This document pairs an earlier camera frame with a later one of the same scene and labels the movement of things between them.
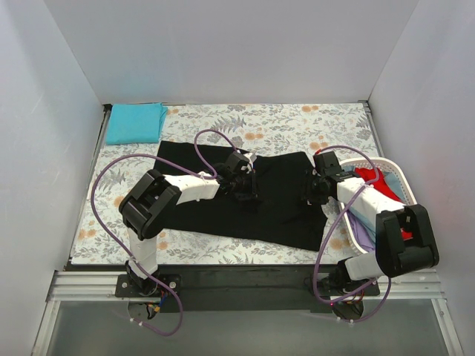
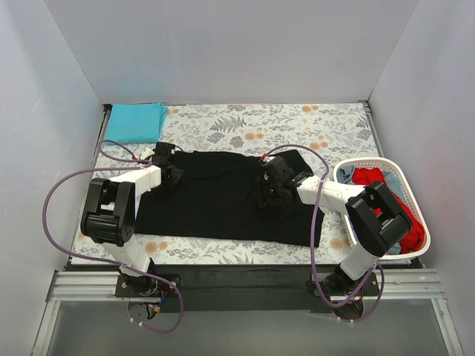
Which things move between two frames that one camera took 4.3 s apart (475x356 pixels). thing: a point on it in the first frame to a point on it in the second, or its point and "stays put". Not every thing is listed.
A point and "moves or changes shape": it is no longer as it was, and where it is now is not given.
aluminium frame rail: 82,286 stays put
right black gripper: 309,189 to 267,192
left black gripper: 247,186 to 174,174
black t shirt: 283,213 moves or changes shape
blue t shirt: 395,184 stays put
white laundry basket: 386,165 stays put
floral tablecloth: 334,132 stays put
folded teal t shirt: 136,123 stays put
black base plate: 245,288 stays put
